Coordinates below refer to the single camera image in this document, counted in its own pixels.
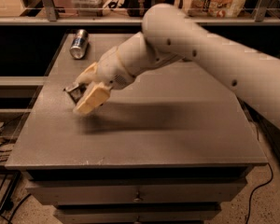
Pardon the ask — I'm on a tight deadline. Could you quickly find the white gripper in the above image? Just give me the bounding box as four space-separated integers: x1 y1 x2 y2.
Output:
74 47 135 115

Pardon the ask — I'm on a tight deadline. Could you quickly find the rxbar chocolate bar wrapper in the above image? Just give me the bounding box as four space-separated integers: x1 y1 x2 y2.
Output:
63 82 87 105

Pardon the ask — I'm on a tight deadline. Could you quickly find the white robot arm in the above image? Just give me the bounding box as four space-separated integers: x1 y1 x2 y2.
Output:
75 4 280 130

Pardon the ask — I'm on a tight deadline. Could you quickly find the silver blue redbull can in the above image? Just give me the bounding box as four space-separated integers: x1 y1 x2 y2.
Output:
69 29 89 60

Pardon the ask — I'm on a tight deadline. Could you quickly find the grey drawer cabinet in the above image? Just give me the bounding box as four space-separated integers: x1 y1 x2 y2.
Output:
5 32 269 224

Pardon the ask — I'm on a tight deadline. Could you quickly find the printed snack bag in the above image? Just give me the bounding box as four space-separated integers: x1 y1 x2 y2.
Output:
188 0 246 18

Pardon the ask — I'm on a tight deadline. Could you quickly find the black cables left floor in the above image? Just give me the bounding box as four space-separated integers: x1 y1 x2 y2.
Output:
0 115 32 224

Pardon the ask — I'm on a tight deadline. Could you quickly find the grey metal shelf rail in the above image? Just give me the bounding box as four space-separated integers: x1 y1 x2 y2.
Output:
0 0 280 26

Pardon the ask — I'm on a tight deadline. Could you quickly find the black floor cable right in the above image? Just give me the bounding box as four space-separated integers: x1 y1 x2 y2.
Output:
245 162 274 224

